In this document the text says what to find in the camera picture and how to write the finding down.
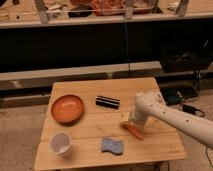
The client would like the black power adapter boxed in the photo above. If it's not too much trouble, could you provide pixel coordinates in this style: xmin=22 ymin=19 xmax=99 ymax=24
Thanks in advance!
xmin=182 ymin=104 xmax=196 ymax=114

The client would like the black striped box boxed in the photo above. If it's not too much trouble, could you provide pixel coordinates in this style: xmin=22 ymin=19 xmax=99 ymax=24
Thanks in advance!
xmin=95 ymin=96 xmax=120 ymax=109

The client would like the white paper cup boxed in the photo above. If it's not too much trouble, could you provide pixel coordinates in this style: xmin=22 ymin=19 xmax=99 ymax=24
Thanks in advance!
xmin=49 ymin=132 xmax=71 ymax=157

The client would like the black floor cable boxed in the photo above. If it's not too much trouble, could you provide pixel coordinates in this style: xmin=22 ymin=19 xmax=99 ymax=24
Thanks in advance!
xmin=178 ymin=96 xmax=213 ymax=169

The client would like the blue sponge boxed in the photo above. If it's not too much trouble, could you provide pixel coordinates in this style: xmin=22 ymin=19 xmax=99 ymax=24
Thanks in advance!
xmin=101 ymin=138 xmax=124 ymax=155

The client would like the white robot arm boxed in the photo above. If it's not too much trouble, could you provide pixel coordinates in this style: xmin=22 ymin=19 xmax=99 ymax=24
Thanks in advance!
xmin=129 ymin=91 xmax=213 ymax=149

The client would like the orange bowl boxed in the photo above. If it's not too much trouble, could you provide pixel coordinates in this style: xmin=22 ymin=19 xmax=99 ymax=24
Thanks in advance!
xmin=51 ymin=95 xmax=84 ymax=124

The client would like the black hanging cable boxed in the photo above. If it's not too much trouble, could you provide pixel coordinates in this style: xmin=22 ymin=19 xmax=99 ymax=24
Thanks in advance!
xmin=123 ymin=16 xmax=132 ymax=79

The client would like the wooden shelf bench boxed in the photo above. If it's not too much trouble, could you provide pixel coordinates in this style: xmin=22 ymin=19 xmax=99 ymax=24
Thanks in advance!
xmin=0 ymin=0 xmax=213 ymax=29

